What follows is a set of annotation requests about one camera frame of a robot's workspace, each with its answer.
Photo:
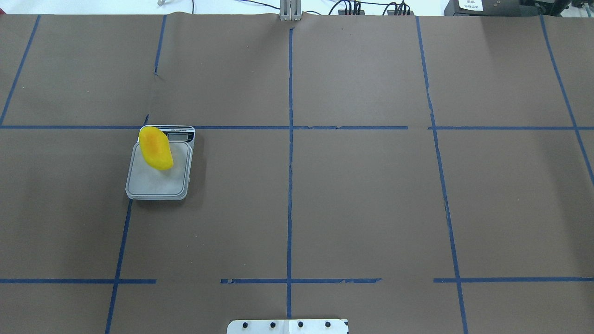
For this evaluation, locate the yellow mango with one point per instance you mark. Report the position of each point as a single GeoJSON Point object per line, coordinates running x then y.
{"type": "Point", "coordinates": [155, 148]}

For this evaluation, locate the digital kitchen scale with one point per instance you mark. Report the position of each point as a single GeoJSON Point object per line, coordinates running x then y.
{"type": "Point", "coordinates": [144, 182]}

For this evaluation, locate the black box device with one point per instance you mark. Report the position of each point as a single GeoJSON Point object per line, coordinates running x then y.
{"type": "Point", "coordinates": [491, 8]}

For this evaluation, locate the aluminium frame post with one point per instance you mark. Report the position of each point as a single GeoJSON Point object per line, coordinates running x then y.
{"type": "Point", "coordinates": [290, 10]}

